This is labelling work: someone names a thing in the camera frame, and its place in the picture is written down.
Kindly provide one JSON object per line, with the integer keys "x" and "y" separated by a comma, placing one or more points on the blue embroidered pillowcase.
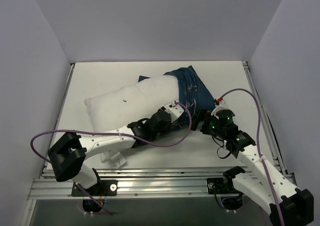
{"x": 182, "y": 85}

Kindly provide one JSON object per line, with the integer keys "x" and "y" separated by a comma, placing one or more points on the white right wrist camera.
{"x": 222, "y": 106}

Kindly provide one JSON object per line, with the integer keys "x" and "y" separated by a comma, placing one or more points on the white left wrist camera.
{"x": 174, "y": 110}

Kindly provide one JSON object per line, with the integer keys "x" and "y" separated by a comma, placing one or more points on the aluminium front rail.
{"x": 135, "y": 183}

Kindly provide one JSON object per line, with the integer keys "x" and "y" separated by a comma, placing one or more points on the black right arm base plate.
{"x": 217, "y": 185}

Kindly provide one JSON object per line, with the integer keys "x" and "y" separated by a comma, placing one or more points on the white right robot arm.
{"x": 283, "y": 201}

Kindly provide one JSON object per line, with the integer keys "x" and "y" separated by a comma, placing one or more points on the aluminium left side rail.
{"x": 66, "y": 88}

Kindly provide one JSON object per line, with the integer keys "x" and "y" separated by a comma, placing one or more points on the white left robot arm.
{"x": 68, "y": 153}

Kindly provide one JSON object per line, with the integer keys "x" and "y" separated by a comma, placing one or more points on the aluminium rail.
{"x": 267, "y": 138}
{"x": 135, "y": 183}
{"x": 66, "y": 88}

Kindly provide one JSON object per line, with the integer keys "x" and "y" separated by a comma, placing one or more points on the aluminium right side rail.
{"x": 267, "y": 138}

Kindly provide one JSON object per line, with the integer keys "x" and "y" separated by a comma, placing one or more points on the white pillow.
{"x": 115, "y": 109}

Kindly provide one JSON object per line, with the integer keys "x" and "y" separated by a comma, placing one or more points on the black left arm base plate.
{"x": 107, "y": 187}

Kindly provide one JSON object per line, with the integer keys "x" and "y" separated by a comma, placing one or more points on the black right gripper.
{"x": 199, "y": 118}

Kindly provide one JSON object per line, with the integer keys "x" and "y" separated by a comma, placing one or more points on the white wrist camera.
{"x": 222, "y": 106}
{"x": 174, "y": 110}

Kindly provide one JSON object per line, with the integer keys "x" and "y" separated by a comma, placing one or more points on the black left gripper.
{"x": 176, "y": 122}

